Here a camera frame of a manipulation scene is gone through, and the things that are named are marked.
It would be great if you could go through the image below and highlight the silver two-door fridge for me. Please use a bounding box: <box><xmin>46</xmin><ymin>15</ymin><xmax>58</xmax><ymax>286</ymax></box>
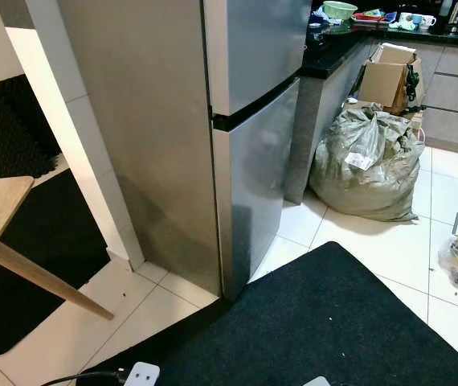
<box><xmin>56</xmin><ymin>0</ymin><xmax>312</xmax><ymax>302</ymax></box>

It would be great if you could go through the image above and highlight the black foam puzzle mat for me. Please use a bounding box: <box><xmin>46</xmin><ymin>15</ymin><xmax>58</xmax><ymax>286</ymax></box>
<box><xmin>0</xmin><ymin>74</ymin><xmax>61</xmax><ymax>182</ymax></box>

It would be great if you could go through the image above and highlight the black floor mat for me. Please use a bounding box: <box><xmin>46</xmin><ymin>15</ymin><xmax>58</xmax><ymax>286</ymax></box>
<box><xmin>0</xmin><ymin>169</ymin><xmax>111</xmax><ymax>356</ymax></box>

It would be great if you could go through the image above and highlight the dark speckled rug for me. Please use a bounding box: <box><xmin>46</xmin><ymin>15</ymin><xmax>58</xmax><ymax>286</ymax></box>
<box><xmin>76</xmin><ymin>240</ymin><xmax>458</xmax><ymax>386</ymax></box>

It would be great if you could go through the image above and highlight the black kitchen countertop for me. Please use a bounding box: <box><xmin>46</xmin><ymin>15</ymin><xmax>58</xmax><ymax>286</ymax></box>
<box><xmin>300</xmin><ymin>23</ymin><xmax>458</xmax><ymax>79</ymax></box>

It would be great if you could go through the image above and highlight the grey-green woven sack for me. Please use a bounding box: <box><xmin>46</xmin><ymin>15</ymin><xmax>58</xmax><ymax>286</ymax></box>
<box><xmin>309</xmin><ymin>102</ymin><xmax>425</xmax><ymax>222</ymax></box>

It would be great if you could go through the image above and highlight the green plastic bowl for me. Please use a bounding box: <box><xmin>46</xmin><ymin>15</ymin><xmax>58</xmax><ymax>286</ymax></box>
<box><xmin>322</xmin><ymin>1</ymin><xmax>358</xmax><ymax>21</ymax></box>

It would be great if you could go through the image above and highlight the brown cardboard box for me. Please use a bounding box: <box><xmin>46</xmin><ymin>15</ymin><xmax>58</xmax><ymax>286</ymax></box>
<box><xmin>356</xmin><ymin>42</ymin><xmax>423</xmax><ymax>115</ymax></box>

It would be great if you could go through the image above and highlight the red tray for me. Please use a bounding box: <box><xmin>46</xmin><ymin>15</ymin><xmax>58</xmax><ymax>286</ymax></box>
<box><xmin>351</xmin><ymin>10</ymin><xmax>395</xmax><ymax>23</ymax></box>

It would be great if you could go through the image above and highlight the black robot body cable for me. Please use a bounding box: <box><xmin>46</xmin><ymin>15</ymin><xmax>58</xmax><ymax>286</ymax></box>
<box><xmin>42</xmin><ymin>370</ymin><xmax>129</xmax><ymax>386</ymax></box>

